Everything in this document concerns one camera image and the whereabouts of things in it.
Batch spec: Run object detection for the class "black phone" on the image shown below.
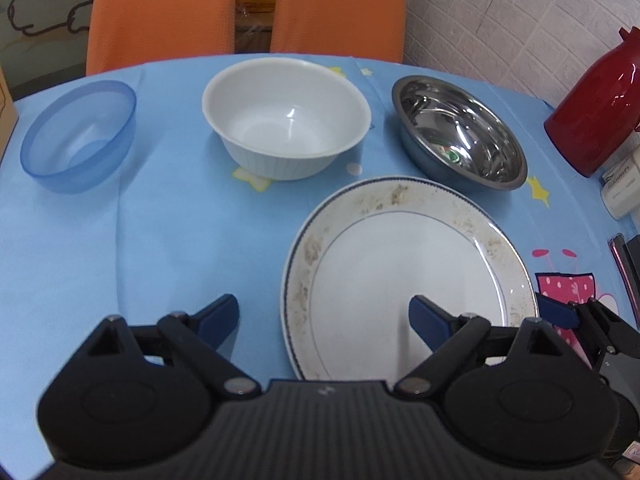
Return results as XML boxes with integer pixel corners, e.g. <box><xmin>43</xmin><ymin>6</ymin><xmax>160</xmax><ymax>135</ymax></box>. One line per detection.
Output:
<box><xmin>606</xmin><ymin>232</ymin><xmax>640</xmax><ymax>322</ymax></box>

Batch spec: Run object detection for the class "blue translucent plastic bowl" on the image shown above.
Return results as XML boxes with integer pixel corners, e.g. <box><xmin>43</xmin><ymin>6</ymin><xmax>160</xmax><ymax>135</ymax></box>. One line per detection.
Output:
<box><xmin>19</xmin><ymin>79</ymin><xmax>138</xmax><ymax>195</ymax></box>

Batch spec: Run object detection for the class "stainless steel bowl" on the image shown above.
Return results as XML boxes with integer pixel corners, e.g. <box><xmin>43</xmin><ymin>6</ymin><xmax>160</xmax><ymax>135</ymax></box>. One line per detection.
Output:
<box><xmin>391</xmin><ymin>75</ymin><xmax>529</xmax><ymax>192</ymax></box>

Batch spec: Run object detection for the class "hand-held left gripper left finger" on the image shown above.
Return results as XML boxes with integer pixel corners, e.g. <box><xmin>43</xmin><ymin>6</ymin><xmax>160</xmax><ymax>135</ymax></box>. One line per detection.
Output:
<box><xmin>86</xmin><ymin>293</ymin><xmax>262</xmax><ymax>403</ymax></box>

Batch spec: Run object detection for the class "white plate with blue rim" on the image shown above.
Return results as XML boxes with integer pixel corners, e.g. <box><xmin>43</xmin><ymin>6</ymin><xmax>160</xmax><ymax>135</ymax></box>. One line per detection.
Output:
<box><xmin>280</xmin><ymin>175</ymin><xmax>541</xmax><ymax>382</ymax></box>

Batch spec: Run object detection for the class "cardboard box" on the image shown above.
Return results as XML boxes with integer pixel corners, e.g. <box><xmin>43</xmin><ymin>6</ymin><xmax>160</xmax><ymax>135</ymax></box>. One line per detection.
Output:
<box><xmin>0</xmin><ymin>67</ymin><xmax>20</xmax><ymax>165</ymax></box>

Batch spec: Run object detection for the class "blue printed tablecloth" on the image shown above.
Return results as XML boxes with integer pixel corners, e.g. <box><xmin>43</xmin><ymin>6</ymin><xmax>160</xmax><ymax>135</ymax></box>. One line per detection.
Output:
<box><xmin>0</xmin><ymin>51</ymin><xmax>640</xmax><ymax>398</ymax></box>

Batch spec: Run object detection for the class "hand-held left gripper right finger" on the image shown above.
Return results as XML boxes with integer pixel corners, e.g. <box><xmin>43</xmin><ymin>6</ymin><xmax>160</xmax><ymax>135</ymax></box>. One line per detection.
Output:
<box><xmin>393</xmin><ymin>294</ymin><xmax>567</xmax><ymax>402</ymax></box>

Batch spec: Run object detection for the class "cartoon wall poster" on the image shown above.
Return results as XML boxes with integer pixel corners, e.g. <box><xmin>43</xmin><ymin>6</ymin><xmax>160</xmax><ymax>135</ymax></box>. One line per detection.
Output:
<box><xmin>0</xmin><ymin>0</ymin><xmax>108</xmax><ymax>91</ymax></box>

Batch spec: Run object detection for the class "red thermos jug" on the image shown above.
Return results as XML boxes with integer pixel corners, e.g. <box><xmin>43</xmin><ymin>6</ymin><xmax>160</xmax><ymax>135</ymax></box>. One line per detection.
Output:
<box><xmin>543</xmin><ymin>26</ymin><xmax>640</xmax><ymax>179</ymax></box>

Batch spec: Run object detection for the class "white ceramic bowl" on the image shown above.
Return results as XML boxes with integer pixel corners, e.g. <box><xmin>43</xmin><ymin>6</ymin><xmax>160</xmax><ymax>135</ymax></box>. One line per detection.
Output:
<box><xmin>201</xmin><ymin>57</ymin><xmax>373</xmax><ymax>182</ymax></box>

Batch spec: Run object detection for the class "white box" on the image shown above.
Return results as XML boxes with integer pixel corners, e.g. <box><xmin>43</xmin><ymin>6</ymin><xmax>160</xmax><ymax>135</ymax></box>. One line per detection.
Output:
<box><xmin>599</xmin><ymin>145</ymin><xmax>640</xmax><ymax>221</ymax></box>

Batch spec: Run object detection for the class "orange chair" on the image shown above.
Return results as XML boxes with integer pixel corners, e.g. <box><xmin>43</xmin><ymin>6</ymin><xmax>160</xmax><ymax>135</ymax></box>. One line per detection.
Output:
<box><xmin>85</xmin><ymin>0</ymin><xmax>240</xmax><ymax>77</ymax></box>
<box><xmin>269</xmin><ymin>0</ymin><xmax>407</xmax><ymax>65</ymax></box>

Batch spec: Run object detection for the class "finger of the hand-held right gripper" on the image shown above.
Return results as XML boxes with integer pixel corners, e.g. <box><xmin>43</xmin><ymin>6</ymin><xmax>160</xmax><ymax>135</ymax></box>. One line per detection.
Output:
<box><xmin>537</xmin><ymin>291</ymin><xmax>640</xmax><ymax>375</ymax></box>

